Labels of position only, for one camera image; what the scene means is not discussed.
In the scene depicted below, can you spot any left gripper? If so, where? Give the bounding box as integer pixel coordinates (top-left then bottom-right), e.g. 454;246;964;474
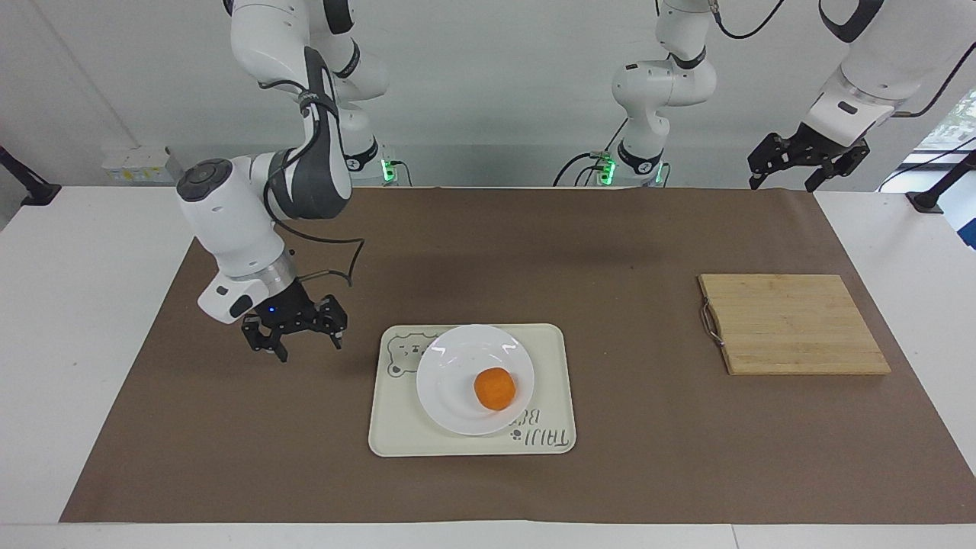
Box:
746;120;872;194

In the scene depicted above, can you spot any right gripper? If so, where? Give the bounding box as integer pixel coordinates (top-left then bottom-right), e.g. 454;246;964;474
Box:
241;278;349;364

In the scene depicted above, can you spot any white round plate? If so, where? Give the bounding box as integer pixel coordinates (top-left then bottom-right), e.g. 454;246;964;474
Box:
416;324;536;437

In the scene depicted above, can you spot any orange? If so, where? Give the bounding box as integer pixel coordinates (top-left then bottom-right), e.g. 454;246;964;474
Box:
474;367;517;412

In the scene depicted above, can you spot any black stand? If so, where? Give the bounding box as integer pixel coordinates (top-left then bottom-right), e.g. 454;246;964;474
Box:
0;145;63;207
906;149;976;215

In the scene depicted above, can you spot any cream printed tray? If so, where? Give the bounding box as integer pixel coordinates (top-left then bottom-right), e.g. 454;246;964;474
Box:
368;323;577;458

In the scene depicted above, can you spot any wooden cutting board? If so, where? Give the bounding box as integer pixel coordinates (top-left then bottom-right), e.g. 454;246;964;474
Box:
698;273;892;377

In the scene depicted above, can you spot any white power strip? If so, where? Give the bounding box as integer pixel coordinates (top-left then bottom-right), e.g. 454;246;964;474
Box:
101;145;174;185

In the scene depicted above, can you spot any black cable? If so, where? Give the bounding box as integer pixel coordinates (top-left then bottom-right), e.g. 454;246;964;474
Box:
891;42;976;120
258;76;366;290
877;136;976;193
553;151;611;188
708;0;787;41

